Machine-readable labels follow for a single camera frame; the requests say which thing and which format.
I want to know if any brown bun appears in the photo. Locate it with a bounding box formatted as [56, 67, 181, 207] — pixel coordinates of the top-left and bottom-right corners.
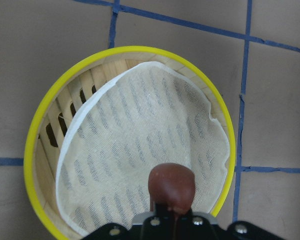
[148, 163, 196, 217]

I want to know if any yellow steamer layer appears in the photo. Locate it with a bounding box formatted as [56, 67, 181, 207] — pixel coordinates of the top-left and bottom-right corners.
[23, 46, 236, 240]

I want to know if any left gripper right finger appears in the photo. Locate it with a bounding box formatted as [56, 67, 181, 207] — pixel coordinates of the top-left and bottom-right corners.
[174, 209, 282, 240]

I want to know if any white mesh steamer cloth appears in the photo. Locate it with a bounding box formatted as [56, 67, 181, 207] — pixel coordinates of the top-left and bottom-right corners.
[55, 61, 230, 237]

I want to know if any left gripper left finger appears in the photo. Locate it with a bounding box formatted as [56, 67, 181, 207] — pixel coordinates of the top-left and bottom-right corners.
[83, 203, 175, 240]

